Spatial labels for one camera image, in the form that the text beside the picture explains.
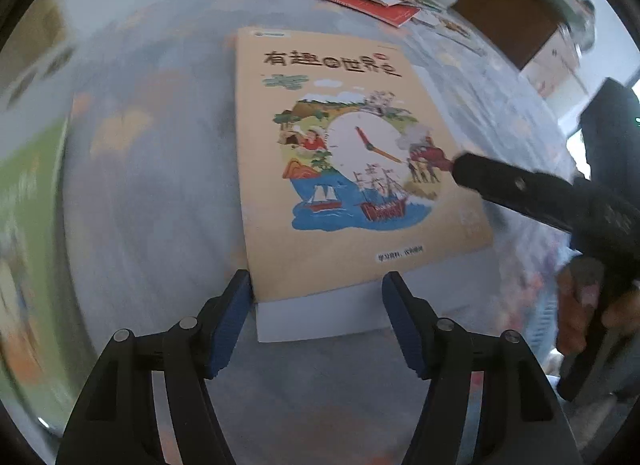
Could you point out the tan clock illustration book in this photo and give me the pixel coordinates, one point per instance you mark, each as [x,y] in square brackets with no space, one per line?
[350,225]

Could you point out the white storage box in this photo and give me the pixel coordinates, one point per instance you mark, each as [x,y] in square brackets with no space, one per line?
[555,65]

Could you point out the red cover book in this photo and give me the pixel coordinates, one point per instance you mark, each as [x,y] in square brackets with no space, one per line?
[370,5]

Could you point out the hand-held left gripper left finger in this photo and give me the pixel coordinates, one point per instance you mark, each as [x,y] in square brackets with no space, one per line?
[227,325]

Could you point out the light green cover book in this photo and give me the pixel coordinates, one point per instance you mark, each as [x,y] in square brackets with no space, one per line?
[30,185]

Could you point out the person's right hand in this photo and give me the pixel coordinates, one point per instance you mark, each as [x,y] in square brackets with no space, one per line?
[575,295]

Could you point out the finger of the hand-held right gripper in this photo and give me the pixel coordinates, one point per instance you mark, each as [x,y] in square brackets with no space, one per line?
[500,180]

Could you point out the fan pattern tablecloth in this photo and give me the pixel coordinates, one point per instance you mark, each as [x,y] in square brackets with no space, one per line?
[150,195]

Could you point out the brown wooden cabinet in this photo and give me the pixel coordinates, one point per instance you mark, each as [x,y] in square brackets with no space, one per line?
[505,20]

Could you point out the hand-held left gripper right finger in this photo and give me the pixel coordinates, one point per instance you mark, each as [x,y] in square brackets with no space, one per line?
[407,330]

